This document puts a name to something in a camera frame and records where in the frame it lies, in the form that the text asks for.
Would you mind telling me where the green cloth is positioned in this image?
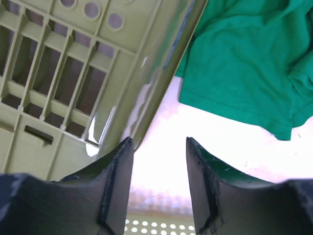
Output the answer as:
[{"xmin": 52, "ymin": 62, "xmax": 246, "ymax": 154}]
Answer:
[{"xmin": 176, "ymin": 0, "xmax": 313, "ymax": 141}]

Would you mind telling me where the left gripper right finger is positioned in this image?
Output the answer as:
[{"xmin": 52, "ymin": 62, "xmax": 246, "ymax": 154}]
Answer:
[{"xmin": 186, "ymin": 137, "xmax": 313, "ymax": 235}]

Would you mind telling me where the large olive green container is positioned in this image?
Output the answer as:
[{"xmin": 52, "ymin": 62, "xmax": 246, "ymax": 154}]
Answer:
[{"xmin": 0, "ymin": 0, "xmax": 207, "ymax": 180}]

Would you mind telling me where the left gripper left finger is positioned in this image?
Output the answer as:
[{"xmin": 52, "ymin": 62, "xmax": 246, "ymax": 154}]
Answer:
[{"xmin": 0, "ymin": 138, "xmax": 134, "ymax": 235}]

